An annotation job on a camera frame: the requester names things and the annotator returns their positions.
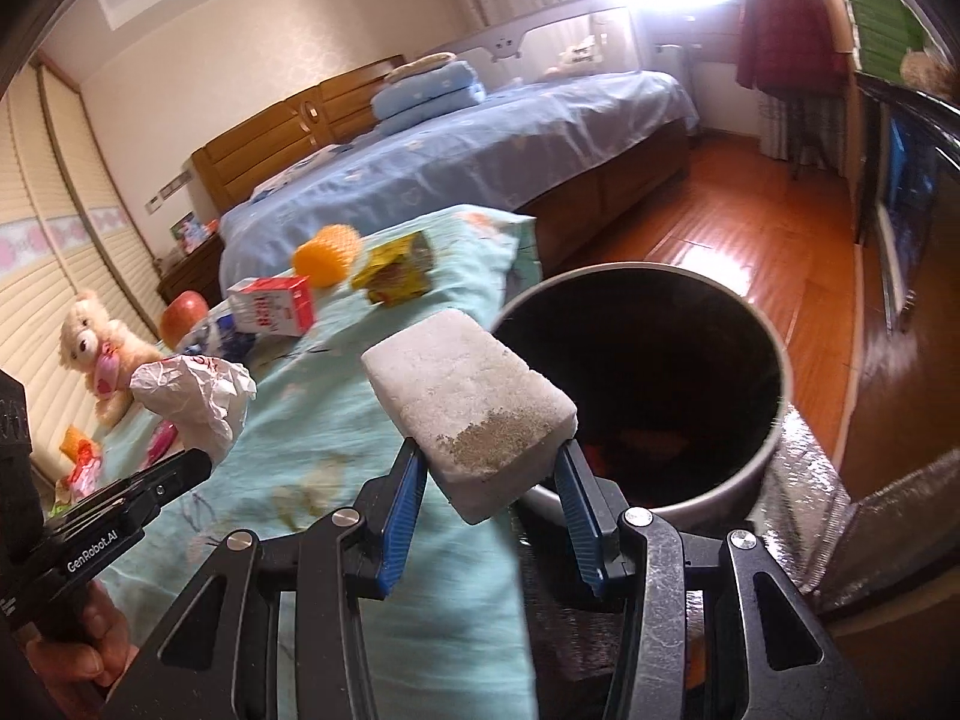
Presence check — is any yellow green snack wrapper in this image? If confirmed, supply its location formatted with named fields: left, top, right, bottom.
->
left=351, top=231, right=437, bottom=307

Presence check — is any crumpled blue white packet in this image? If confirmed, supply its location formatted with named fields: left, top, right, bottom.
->
left=176, top=307, right=260, bottom=361

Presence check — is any white paper bag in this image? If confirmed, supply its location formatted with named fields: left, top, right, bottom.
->
left=129, top=354, right=257, bottom=466

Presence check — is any red coat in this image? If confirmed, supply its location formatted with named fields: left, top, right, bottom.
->
left=735, top=0, right=848, bottom=95

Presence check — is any photo frame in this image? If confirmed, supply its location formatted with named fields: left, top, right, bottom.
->
left=169, top=211, right=203, bottom=252

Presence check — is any grey round trash bin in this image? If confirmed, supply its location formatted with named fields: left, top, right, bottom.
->
left=489, top=262, right=792, bottom=541

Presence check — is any beige pillow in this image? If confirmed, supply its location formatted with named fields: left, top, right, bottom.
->
left=386, top=52, right=458, bottom=83

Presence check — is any red apple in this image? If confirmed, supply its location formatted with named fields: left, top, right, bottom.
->
left=159, top=289, right=211, bottom=350

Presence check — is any small beige plush toy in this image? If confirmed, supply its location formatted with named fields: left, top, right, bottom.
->
left=900, top=49, right=953, bottom=91

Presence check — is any grey bed rail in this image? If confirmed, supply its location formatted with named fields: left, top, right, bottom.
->
left=416, top=0, right=642, bottom=80

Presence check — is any beige teddy bear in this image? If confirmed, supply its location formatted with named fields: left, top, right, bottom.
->
left=58, top=289, right=162, bottom=428

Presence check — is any wooden headboard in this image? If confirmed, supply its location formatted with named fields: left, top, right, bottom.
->
left=191, top=56, right=406, bottom=215

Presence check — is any stack of green boxes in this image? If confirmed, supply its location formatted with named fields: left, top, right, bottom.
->
left=840, top=0, right=931, bottom=80

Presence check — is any orange snack packet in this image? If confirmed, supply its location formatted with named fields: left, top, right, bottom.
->
left=60, top=426, right=102, bottom=466

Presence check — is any white and red milk carton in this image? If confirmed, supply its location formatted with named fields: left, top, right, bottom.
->
left=225, top=275, right=316, bottom=337

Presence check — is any pink wrapper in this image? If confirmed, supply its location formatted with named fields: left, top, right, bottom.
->
left=146, top=420, right=181, bottom=466

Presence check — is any bed with blue sheet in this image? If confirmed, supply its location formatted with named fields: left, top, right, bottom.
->
left=220, top=67, right=702, bottom=301

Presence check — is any orange foam fruit net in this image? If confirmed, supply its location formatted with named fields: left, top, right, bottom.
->
left=291, top=225, right=365, bottom=290

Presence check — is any silver foil cover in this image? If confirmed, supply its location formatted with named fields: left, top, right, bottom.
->
left=525, top=405, right=960, bottom=691

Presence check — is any person's left hand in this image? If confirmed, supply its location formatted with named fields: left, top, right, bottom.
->
left=26, top=583, right=142, bottom=720

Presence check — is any red snack packet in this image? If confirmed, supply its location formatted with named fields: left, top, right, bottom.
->
left=56, top=444, right=106, bottom=503

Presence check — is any wooden nightstand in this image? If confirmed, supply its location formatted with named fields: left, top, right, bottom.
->
left=157, top=229, right=226, bottom=308

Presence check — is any white wall switch panel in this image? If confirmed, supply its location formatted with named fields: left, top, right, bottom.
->
left=146, top=172, right=192, bottom=211

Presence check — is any folded blue quilt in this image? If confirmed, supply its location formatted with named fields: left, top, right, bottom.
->
left=371, top=60, right=487, bottom=137

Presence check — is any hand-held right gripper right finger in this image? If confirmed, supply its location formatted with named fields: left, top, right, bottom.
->
left=551, top=439, right=875, bottom=720

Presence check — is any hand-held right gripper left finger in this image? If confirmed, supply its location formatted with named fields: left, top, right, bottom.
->
left=131, top=435, right=428, bottom=720

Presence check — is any white plush toy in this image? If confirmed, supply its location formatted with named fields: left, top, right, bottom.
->
left=559, top=41, right=608, bottom=74

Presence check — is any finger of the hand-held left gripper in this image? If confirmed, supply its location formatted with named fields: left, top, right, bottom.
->
left=90, top=448, right=213, bottom=526

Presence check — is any white foam block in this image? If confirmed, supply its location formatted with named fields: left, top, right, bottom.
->
left=360, top=307, right=580, bottom=526

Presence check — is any flat screen television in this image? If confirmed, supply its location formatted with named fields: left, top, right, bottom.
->
left=855, top=75, right=957, bottom=331

